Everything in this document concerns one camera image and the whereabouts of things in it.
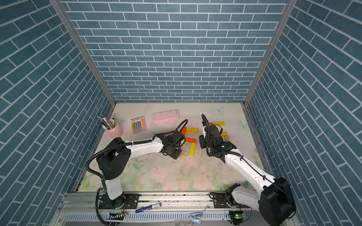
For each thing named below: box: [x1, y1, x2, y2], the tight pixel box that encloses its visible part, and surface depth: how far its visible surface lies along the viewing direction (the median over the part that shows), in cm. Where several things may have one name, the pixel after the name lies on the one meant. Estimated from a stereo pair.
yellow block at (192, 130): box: [186, 127, 199, 134], surface depth 104 cm
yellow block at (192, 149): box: [189, 142, 197, 156], surface depth 95 cm
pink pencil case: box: [152, 109, 180, 124], surface depth 113 cm
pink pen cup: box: [102, 119, 124, 139], surface depth 95 cm
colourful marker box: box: [131, 115, 147, 135], surface depth 107 cm
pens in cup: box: [96, 113, 117, 130], surface depth 94 cm
